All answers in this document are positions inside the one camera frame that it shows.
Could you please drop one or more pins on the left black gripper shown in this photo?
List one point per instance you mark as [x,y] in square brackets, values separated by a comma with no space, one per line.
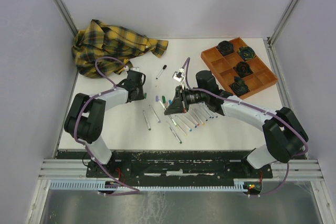
[140,96]

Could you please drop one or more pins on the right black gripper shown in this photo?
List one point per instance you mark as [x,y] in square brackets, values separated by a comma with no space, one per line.
[177,105]

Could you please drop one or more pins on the pink cap marker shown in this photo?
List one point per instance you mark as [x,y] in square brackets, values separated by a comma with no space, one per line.
[181,129]

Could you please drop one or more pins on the purple cap marker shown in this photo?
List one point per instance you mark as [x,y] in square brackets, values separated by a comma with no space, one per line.
[155,114]

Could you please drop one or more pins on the yellow marker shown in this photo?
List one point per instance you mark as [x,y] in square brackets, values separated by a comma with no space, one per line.
[198,117]

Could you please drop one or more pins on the black cap marker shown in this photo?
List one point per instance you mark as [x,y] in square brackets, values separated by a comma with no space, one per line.
[161,71]

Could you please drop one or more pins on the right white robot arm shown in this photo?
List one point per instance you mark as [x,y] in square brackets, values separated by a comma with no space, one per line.
[284,136]

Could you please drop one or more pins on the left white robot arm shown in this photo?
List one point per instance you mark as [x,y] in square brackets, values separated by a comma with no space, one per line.
[84,121]

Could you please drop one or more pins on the yellow plaid shirt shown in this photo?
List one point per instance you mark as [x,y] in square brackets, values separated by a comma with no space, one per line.
[108,48]

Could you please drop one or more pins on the orange compartment tray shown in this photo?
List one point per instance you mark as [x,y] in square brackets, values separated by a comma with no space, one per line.
[223,68]

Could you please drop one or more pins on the dark floral rolled sock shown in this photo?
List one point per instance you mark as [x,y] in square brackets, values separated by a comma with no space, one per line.
[243,69]

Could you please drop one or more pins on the green blue rolled sock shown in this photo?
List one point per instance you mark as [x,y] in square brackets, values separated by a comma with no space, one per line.
[246,53]

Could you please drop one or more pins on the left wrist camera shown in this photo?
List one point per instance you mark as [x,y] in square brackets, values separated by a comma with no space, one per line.
[134,69]

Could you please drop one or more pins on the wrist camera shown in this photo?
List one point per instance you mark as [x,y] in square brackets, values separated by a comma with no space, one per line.
[180,76]
[134,69]

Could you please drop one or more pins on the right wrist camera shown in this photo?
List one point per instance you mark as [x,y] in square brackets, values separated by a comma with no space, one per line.
[180,76]

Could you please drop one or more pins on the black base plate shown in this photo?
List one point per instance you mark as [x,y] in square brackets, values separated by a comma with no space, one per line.
[178,168]

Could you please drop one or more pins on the right aluminium frame post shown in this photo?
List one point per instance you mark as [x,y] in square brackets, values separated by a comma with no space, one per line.
[289,10]

